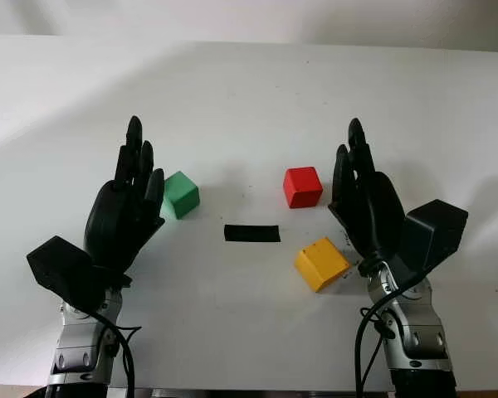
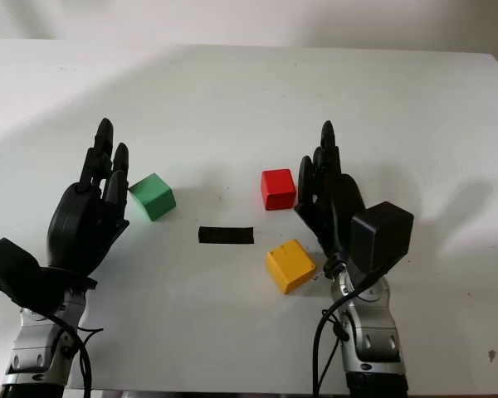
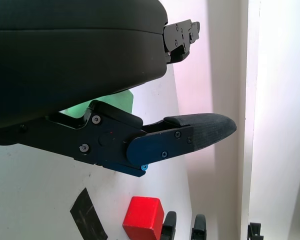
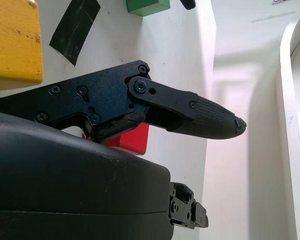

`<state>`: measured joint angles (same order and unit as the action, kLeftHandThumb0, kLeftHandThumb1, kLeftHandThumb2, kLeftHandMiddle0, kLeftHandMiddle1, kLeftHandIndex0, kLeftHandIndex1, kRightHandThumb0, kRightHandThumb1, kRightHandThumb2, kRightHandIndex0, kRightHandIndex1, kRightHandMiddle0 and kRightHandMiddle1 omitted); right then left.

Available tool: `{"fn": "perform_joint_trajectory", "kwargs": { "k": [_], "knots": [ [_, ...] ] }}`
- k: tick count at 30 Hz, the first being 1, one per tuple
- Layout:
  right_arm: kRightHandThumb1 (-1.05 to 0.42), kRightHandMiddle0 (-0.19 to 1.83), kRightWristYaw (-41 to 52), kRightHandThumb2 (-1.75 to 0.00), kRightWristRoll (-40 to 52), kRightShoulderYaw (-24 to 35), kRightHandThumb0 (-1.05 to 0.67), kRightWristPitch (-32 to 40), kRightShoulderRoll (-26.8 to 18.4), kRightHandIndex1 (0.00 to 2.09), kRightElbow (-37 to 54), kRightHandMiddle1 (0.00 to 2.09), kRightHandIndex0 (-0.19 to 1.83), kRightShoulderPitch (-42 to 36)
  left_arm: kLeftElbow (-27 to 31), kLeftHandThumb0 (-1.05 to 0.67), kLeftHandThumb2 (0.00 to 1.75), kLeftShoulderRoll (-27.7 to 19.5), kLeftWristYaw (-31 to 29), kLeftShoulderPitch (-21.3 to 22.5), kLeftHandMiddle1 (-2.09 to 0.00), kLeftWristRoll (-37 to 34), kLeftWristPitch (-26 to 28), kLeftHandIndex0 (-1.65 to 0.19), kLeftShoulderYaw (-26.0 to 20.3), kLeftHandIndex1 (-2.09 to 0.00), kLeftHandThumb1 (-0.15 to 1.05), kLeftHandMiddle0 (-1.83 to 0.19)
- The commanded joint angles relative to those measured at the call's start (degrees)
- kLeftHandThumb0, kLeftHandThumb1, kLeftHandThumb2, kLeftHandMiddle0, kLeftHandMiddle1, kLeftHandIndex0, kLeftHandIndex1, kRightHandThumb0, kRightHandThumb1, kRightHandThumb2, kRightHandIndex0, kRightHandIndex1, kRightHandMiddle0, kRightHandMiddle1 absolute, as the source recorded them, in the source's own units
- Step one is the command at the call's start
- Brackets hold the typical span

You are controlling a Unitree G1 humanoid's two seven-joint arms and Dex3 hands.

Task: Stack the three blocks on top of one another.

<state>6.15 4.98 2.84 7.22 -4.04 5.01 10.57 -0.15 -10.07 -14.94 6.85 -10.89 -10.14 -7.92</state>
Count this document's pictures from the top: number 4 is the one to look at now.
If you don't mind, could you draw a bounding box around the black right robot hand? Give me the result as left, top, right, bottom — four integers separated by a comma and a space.
0, 59, 248, 240

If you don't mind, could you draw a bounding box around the white round container rim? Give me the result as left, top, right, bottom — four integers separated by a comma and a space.
279, 4, 300, 240

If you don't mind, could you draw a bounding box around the green wooden block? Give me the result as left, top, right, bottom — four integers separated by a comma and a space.
125, 0, 171, 17

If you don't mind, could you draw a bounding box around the black tape patch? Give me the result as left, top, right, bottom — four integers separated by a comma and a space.
49, 0, 102, 67

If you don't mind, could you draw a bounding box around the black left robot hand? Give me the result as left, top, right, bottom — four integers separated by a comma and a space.
179, 0, 197, 11

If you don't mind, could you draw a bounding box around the yellow wooden block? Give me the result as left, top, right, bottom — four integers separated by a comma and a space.
0, 0, 44, 91

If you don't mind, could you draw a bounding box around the red wooden block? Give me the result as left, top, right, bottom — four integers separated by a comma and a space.
81, 123, 150, 157

